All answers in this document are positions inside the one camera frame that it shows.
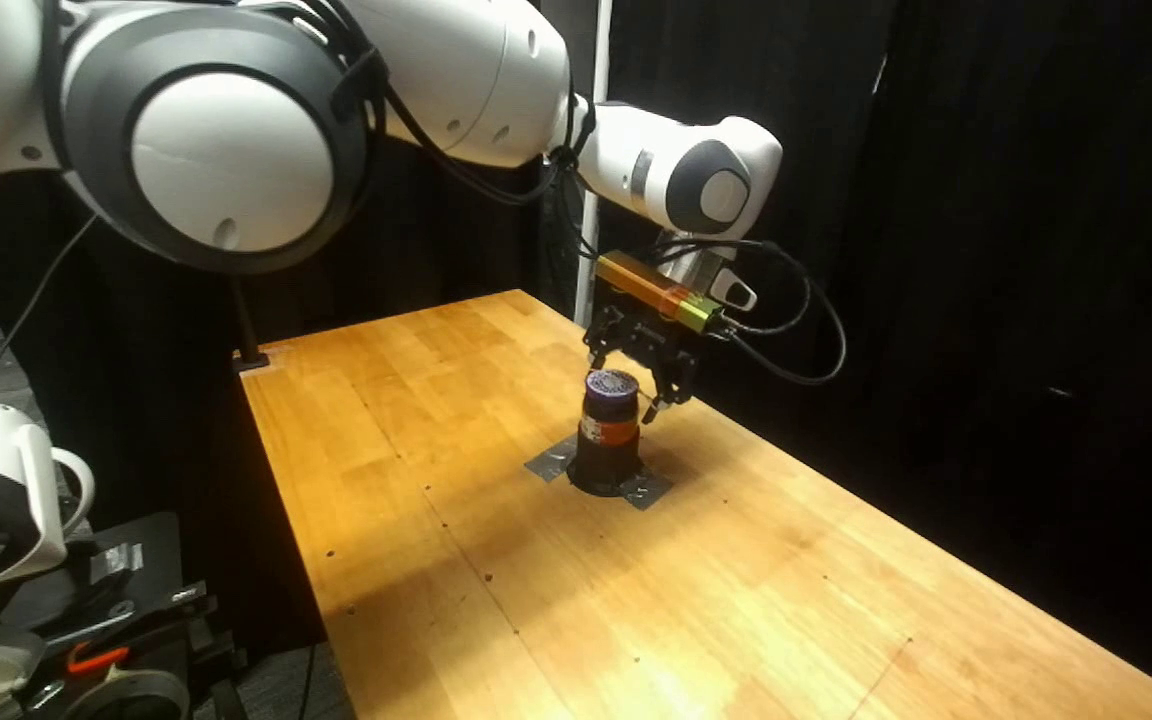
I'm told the white vertical pole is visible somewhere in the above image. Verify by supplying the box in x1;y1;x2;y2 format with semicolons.
569;0;617;330

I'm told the black camera cable loop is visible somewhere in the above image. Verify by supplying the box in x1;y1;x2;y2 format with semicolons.
653;233;857;394

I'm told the grey duct tape piece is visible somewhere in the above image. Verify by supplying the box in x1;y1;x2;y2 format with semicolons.
523;439;581;483
617;467;678;518

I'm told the black curtain backdrop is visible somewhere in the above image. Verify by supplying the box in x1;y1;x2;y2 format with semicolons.
0;0;1152;712

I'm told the small orange clip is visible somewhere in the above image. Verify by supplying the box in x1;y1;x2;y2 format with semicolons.
61;642;136;681

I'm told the orange green wrist camera bar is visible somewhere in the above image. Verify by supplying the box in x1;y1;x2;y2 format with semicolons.
594;247;727;338

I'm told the black equipment pile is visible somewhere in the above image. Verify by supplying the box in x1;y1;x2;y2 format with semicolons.
8;509;247;720

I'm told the dark bottle with purple cap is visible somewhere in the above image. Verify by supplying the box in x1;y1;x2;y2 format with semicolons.
563;366;650;501

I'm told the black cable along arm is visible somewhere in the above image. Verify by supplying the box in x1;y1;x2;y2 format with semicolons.
293;0;606;263

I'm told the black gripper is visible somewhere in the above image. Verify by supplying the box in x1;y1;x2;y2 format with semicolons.
581;298;709;429

